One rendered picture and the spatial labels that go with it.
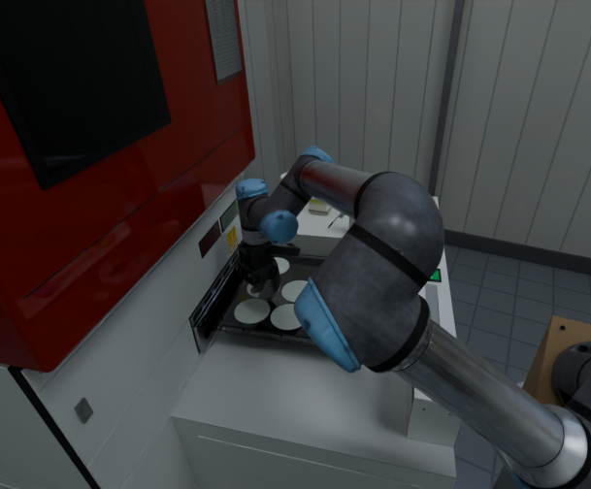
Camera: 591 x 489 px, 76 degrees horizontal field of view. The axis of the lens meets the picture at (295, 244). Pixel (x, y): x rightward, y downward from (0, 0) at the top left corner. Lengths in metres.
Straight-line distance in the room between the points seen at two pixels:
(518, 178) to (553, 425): 2.31
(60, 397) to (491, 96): 2.55
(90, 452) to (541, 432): 0.69
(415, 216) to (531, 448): 0.34
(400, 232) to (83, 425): 0.59
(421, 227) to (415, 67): 2.34
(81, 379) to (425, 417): 0.63
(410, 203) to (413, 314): 0.13
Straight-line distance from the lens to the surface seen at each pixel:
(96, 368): 0.75
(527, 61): 2.67
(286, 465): 1.00
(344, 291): 0.43
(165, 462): 1.06
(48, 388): 0.68
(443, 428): 0.89
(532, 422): 0.61
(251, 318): 1.05
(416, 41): 2.74
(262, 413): 0.95
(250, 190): 0.86
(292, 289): 1.12
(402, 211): 0.45
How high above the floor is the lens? 1.61
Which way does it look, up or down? 33 degrees down
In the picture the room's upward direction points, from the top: 4 degrees counter-clockwise
